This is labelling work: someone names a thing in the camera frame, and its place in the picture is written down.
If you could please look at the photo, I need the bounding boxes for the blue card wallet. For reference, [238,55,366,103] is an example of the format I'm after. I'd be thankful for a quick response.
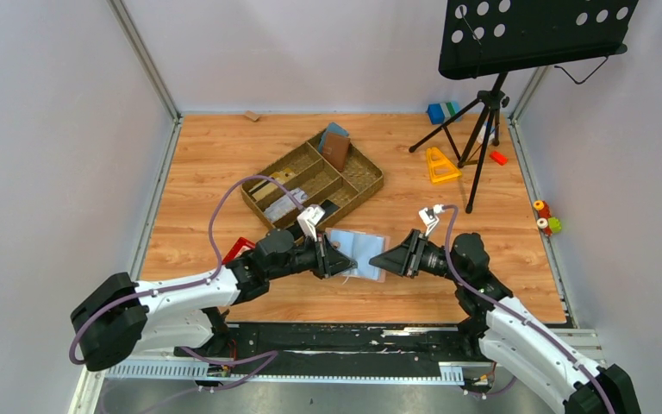
[316,122,349,153]

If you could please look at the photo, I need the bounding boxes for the black card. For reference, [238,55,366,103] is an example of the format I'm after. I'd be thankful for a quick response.
[286,199,339,240]

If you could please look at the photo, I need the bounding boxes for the small red block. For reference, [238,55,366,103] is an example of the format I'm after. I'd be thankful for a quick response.
[490,151,509,166]

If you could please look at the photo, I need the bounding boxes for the aluminium frame rail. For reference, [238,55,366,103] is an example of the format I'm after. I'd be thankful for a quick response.
[87,321,606,385]

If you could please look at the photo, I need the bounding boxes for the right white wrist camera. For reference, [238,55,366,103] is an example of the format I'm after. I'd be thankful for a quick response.
[418,204,447,237]

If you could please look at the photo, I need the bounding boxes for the green red toy piece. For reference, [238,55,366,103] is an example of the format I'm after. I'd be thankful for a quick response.
[536,216,562,236]

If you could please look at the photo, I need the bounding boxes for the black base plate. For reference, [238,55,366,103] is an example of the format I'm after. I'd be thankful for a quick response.
[194,323,498,378]

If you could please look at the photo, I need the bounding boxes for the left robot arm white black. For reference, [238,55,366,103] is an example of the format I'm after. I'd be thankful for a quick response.
[68,229,357,372]

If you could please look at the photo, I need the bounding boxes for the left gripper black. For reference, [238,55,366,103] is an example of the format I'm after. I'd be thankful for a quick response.
[268,229,358,281]

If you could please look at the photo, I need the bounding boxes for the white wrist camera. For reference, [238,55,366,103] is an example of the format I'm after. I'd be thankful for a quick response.
[418,204,447,237]
[297,204,325,242]

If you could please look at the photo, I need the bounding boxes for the pink card holder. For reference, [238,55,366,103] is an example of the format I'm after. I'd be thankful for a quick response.
[326,228,390,283]

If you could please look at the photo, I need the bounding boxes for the white patterned card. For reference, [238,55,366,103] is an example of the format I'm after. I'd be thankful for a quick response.
[263,188,309,223]

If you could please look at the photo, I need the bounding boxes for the black music stand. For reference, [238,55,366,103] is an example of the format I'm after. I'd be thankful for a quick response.
[432,0,637,213]

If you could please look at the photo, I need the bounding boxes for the orange red toy piece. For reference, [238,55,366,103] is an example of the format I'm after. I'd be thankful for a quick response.
[533,199,552,219]

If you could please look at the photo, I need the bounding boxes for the blue green block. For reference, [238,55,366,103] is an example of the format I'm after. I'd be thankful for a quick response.
[426,101,460,125]

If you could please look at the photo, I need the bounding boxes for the brown leather wallet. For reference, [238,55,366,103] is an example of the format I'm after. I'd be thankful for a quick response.
[322,134,351,172]

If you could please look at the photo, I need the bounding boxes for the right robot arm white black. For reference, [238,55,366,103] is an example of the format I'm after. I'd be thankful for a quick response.
[370,229,641,413]

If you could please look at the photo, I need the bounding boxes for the small cardboard piece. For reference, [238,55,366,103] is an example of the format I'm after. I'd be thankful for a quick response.
[244,110,260,122]

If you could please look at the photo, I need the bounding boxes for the gold card in tray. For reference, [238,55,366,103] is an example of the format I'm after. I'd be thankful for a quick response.
[249,167,297,198]

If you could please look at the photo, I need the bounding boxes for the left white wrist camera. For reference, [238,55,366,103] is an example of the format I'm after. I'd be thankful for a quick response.
[297,204,325,242]

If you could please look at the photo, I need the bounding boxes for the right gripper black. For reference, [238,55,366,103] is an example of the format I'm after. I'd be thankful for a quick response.
[368,229,465,285]

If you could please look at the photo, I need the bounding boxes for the red box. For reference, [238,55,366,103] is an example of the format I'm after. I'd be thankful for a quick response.
[222,237,255,265]

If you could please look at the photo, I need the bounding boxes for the yellow triangular toy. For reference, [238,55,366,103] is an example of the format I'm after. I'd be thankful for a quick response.
[426,147,462,185]

